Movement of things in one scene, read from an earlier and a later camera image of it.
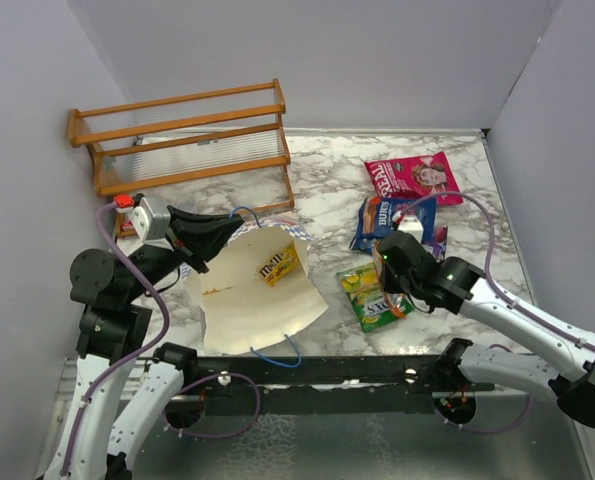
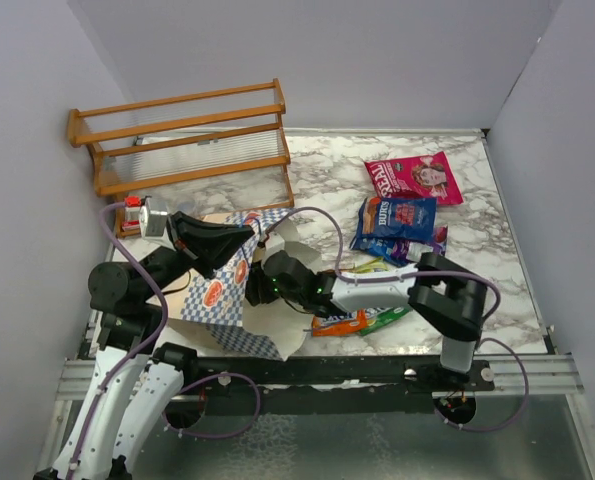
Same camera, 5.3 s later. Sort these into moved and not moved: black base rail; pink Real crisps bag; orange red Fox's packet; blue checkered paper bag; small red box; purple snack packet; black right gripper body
Moved: black right gripper body; blue checkered paper bag; orange red Fox's packet
Not moved: small red box; black base rail; purple snack packet; pink Real crisps bag
